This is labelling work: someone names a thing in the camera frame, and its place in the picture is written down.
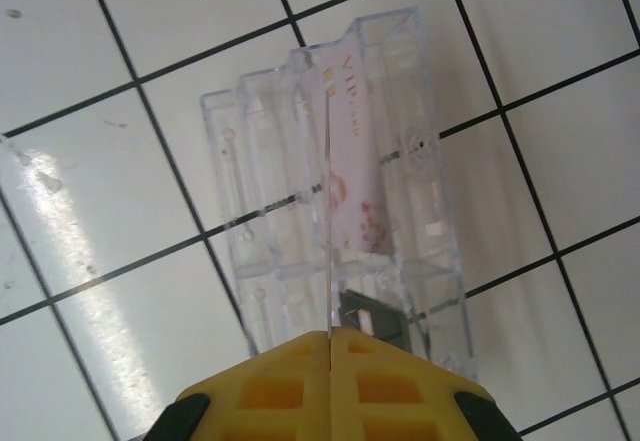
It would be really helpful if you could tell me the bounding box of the black credit card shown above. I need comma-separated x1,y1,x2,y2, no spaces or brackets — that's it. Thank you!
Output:
338,288,407,353

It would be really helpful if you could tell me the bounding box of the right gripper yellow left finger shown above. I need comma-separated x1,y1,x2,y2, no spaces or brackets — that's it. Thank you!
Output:
154,329,333,441

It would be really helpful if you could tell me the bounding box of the thin pale plastic card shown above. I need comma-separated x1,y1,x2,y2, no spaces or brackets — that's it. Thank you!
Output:
321,78,336,337

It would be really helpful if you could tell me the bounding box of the clear acrylic organizer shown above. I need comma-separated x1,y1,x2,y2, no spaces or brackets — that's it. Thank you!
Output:
199,6,480,382

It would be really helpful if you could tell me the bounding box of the white pink VIP card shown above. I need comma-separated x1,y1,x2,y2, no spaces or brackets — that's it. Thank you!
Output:
309,35,394,253

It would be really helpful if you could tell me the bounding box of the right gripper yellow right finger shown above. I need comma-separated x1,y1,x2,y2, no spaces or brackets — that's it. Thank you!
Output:
329,327,524,441

